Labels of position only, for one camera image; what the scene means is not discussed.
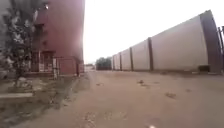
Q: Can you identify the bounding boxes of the distant dark trees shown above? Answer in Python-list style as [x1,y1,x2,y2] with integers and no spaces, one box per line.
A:
[95,56,113,71]

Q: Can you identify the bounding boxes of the brown dirt road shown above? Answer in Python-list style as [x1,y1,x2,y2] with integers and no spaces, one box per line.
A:
[9,69,224,128]

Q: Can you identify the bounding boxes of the red brick building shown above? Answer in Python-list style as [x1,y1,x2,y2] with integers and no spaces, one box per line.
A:
[29,0,86,77]

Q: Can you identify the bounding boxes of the rubble strewn dirt verge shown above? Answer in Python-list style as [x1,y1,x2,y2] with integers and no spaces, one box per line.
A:
[0,73,91,128]

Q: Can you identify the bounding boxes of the thin leafy tree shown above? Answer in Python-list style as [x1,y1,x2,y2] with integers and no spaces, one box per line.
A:
[0,0,43,88]

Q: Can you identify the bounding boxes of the pale panelled boundary wall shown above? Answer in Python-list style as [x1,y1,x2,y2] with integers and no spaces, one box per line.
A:
[111,9,224,74]

